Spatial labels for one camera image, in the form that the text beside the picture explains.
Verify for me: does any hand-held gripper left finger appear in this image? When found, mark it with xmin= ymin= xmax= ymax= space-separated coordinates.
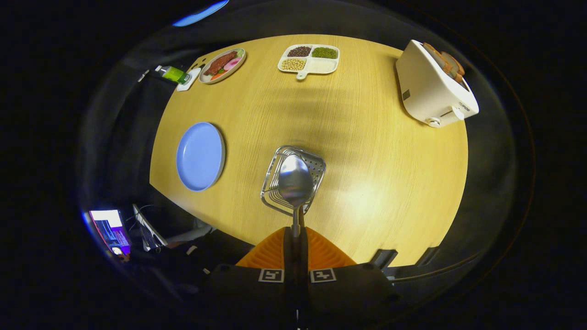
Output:
xmin=199 ymin=226 xmax=298 ymax=330

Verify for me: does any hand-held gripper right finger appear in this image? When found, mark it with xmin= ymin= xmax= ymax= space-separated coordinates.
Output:
xmin=300 ymin=226 xmax=399 ymax=330

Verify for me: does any silver spoon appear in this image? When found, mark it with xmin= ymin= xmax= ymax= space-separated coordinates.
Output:
xmin=278 ymin=155 xmax=314 ymax=239

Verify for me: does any perforated metal basket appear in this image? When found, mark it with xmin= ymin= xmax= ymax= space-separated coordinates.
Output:
xmin=260 ymin=145 xmax=327 ymax=217

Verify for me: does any blue plate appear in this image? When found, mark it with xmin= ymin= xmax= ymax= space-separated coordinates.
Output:
xmin=176 ymin=121 xmax=226 ymax=192

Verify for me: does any white flat device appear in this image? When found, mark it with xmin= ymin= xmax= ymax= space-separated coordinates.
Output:
xmin=132 ymin=204 xmax=168 ymax=252

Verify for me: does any lit monitor screen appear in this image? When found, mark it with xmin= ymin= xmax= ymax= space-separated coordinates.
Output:
xmin=89 ymin=209 xmax=132 ymax=256

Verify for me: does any white divided dish of beans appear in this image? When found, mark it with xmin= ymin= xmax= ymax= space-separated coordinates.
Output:
xmin=277 ymin=44 xmax=340 ymax=81

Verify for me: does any white square coaster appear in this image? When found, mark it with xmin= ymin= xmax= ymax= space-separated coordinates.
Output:
xmin=177 ymin=67 xmax=202 ymax=92

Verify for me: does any plate of meat and vegetables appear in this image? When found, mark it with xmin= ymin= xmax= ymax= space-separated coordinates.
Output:
xmin=199 ymin=48 xmax=247 ymax=85

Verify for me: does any white toaster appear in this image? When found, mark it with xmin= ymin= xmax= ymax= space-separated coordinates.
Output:
xmin=395 ymin=39 xmax=480 ymax=128

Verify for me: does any green plastic bottle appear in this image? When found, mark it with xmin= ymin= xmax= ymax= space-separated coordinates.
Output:
xmin=154 ymin=65 xmax=191 ymax=85

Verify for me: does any black backdrop cloth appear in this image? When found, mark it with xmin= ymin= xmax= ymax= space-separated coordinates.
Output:
xmin=78 ymin=0 xmax=519 ymax=275

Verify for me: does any brown bread slice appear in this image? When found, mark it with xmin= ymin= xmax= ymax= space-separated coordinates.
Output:
xmin=423 ymin=42 xmax=452 ymax=76
xmin=440 ymin=51 xmax=465 ymax=83

